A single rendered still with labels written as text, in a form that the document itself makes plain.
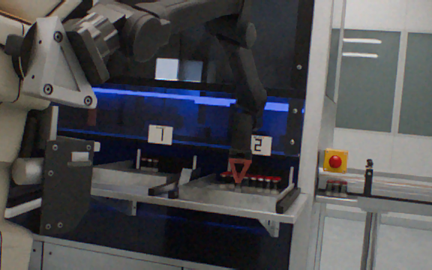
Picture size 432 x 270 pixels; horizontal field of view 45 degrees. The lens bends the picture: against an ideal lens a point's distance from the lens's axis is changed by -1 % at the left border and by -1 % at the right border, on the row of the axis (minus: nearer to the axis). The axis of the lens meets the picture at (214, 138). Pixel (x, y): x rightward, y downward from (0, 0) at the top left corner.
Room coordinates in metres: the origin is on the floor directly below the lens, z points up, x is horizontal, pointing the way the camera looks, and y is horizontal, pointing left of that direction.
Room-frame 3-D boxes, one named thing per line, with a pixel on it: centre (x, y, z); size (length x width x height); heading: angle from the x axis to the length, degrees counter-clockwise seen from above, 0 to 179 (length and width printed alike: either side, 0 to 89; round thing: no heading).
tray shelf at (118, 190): (1.58, 0.06, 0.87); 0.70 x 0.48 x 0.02; 75
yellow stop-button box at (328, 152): (1.65, -0.39, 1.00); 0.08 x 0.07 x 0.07; 165
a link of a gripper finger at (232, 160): (1.55, -0.08, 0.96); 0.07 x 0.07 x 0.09; 88
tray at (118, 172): (1.70, 0.21, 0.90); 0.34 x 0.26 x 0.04; 165
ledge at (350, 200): (1.69, -0.42, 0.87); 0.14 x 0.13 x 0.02; 165
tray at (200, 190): (1.50, -0.09, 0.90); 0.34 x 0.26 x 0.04; 164
